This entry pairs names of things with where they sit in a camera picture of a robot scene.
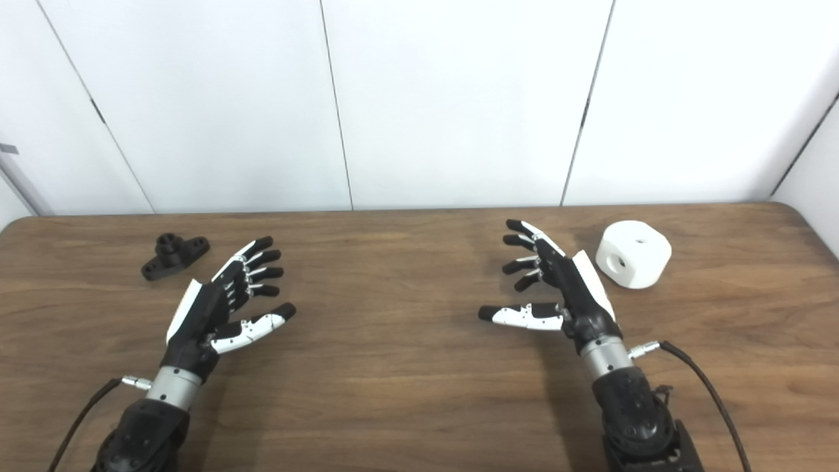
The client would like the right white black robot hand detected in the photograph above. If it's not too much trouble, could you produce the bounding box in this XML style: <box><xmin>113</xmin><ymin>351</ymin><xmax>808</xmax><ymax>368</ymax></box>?
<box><xmin>478</xmin><ymin>219</ymin><xmax>623</xmax><ymax>358</ymax></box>

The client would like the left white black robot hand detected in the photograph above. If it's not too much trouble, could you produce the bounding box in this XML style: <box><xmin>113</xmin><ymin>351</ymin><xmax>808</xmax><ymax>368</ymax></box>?
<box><xmin>162</xmin><ymin>236</ymin><xmax>297</xmax><ymax>384</ymax></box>

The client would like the round white plastic piece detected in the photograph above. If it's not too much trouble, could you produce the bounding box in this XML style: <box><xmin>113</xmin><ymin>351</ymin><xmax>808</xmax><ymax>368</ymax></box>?
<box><xmin>596</xmin><ymin>220</ymin><xmax>673</xmax><ymax>290</ymax></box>

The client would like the black flanged holder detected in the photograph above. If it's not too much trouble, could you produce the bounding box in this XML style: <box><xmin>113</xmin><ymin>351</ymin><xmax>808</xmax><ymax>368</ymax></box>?
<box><xmin>141</xmin><ymin>233</ymin><xmax>211</xmax><ymax>282</ymax></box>

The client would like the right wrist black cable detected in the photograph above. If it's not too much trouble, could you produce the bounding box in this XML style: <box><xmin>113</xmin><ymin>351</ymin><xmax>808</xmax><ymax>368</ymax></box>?
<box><xmin>628</xmin><ymin>340</ymin><xmax>751</xmax><ymax>472</ymax></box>

